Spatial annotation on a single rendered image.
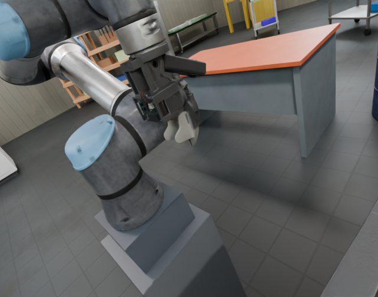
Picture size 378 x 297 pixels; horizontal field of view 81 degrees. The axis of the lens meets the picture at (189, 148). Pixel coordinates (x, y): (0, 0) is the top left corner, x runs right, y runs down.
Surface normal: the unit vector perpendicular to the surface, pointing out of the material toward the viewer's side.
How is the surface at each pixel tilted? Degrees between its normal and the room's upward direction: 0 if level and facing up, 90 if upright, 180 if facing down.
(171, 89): 90
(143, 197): 72
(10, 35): 110
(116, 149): 82
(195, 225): 0
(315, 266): 0
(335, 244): 0
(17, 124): 90
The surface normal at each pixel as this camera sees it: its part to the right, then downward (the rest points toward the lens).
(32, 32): 0.75, 0.54
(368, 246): -0.33, -0.80
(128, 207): 0.22, 0.14
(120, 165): 0.74, 0.15
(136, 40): -0.01, 0.55
